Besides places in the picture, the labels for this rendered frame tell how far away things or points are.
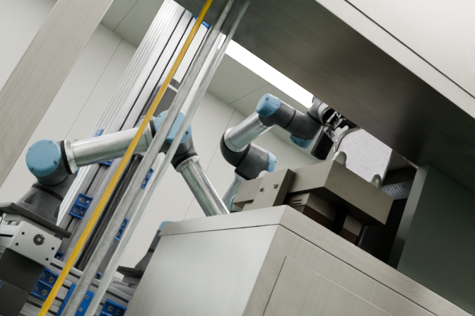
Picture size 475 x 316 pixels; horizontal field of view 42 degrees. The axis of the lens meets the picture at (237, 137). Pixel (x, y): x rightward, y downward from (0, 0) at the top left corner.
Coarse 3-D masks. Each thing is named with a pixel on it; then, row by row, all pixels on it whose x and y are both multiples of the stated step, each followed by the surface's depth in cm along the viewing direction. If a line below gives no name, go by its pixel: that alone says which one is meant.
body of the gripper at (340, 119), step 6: (330, 108) 185; (324, 114) 186; (330, 114) 186; (336, 114) 178; (324, 120) 187; (330, 120) 180; (336, 120) 179; (342, 120) 176; (348, 120) 176; (324, 126) 181; (330, 126) 178; (336, 126) 177; (342, 126) 177; (348, 126) 177; (354, 126) 177
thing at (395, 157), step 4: (396, 152) 144; (392, 156) 146; (396, 156) 145; (400, 156) 144; (392, 160) 147; (396, 160) 146; (400, 160) 145; (404, 160) 144; (392, 164) 148; (396, 164) 147; (400, 164) 147; (404, 164) 146; (408, 164) 145; (388, 168) 152; (392, 168) 151; (396, 168) 151
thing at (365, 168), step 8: (368, 160) 146; (376, 160) 144; (384, 160) 141; (352, 168) 151; (360, 168) 148; (368, 168) 145; (376, 168) 142; (384, 168) 139; (360, 176) 146; (368, 176) 143; (384, 176) 138
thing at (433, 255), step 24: (432, 168) 129; (432, 192) 127; (456, 192) 130; (408, 216) 126; (432, 216) 126; (456, 216) 129; (408, 240) 122; (432, 240) 125; (456, 240) 128; (408, 264) 121; (432, 264) 124; (456, 264) 127; (432, 288) 123; (456, 288) 126
